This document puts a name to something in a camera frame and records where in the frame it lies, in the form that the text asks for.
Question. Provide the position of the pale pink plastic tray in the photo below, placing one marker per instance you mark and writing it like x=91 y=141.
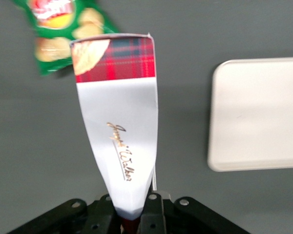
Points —
x=258 y=114

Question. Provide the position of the green chips bag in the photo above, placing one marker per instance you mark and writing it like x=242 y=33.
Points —
x=61 y=26

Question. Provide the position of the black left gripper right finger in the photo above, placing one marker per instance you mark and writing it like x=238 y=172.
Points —
x=152 y=214

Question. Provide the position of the red tartan cookie box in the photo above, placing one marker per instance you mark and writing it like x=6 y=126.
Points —
x=122 y=109

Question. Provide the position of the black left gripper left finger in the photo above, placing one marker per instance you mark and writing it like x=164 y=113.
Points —
x=101 y=217

